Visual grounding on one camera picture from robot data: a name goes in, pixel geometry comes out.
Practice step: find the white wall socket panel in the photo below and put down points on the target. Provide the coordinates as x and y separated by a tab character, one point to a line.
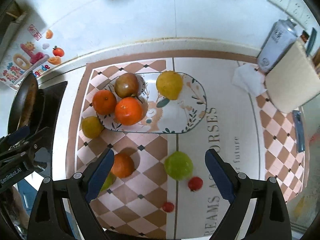
297	10

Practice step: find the small orange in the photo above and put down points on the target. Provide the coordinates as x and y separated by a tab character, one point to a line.
123	165

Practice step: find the black frying pan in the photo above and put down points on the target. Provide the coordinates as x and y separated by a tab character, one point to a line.
28	106

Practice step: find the oval floral ceramic plate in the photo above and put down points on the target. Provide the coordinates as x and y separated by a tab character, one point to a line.
162	115

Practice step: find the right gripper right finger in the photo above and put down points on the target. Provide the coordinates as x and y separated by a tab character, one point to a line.
222	174

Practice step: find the small red cherry tomato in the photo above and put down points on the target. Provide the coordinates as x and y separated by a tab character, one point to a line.
168	207

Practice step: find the grey spray can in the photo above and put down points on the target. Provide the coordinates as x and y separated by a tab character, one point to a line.
281	37

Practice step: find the brownish red-green apple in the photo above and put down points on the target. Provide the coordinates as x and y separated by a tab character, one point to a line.
126	85

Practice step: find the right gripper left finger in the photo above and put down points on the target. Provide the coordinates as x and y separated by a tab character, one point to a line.
96	174

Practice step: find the blue smartphone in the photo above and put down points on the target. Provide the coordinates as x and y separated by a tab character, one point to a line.
299	130

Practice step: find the large yellow lemon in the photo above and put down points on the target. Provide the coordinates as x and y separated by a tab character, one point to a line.
169	84

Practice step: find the black induction cooktop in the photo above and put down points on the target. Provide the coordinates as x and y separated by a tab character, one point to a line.
46	111

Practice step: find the colourful wall sticker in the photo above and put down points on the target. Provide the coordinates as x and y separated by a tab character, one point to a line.
32	51

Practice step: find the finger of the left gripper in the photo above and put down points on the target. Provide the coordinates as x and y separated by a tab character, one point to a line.
15	137

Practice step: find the checkered table mat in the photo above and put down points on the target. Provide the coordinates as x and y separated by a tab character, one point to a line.
246	131

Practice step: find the cream utensil holder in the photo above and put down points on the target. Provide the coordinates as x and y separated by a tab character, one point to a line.
294	80

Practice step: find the utensils in holder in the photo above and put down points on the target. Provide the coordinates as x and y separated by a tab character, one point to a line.
309	41

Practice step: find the green apple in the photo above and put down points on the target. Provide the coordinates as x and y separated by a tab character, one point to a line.
178	166
111	178

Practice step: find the large orange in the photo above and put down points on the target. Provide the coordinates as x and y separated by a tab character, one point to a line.
129	111

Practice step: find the yellow-green citrus fruit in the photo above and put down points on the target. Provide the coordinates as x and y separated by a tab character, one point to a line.
91	127

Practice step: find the dark orange tangerine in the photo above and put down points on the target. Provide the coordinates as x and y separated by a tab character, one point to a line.
104	102

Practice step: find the white tissue paper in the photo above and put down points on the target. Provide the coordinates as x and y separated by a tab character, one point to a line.
249	79

